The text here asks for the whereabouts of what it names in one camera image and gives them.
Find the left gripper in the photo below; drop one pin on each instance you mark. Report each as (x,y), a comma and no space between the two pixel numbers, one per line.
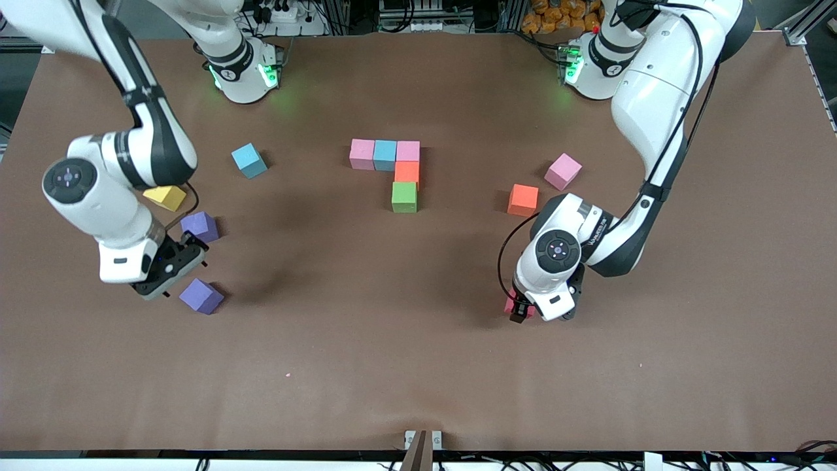
(520,309)

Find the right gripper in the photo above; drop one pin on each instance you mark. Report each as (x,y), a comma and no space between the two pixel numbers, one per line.
(184,246)

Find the red foam cube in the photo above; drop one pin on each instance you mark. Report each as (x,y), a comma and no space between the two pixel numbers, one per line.
(508,304)

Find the green foam cube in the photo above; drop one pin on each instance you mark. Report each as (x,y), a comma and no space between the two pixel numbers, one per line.
(404,197)

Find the orange foam cube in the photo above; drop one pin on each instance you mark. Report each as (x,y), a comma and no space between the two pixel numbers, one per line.
(523,200)
(407,172)

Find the light pink foam cube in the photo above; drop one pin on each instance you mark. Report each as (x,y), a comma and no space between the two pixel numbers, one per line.
(361,154)
(408,151)
(562,171)

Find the light blue foam cube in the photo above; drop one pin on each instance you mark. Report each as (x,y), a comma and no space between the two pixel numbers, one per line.
(250,160)
(385,156)

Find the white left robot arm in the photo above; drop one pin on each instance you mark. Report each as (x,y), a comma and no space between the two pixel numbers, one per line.
(660,85)

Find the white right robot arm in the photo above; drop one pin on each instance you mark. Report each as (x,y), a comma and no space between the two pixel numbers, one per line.
(104,209)

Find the purple foam cube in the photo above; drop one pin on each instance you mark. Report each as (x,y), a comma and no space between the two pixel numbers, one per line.
(200,227)
(201,296)

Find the yellow foam cube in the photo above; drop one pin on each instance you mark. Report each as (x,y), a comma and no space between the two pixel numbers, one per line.
(167,198)

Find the brown table cover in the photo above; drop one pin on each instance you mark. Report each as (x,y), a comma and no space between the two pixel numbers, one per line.
(392,360)

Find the white power strip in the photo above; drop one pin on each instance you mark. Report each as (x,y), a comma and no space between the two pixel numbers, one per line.
(307,27)
(418,26)

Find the pile of orange balls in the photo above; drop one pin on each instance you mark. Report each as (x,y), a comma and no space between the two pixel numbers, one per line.
(556,16)

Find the metal bracket with brown bar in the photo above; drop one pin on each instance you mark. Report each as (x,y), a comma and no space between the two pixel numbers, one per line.
(422,451)

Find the white table edge rail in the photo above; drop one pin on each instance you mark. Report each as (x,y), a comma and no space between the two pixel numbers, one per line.
(98,466)

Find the aluminium frame post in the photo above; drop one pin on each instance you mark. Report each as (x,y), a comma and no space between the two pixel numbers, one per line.
(337,16)
(509,14)

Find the white table side rail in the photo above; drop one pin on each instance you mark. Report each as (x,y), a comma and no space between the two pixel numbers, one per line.
(820,91)

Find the aluminium frame beam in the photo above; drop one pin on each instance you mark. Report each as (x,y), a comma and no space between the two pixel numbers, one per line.
(807,23)

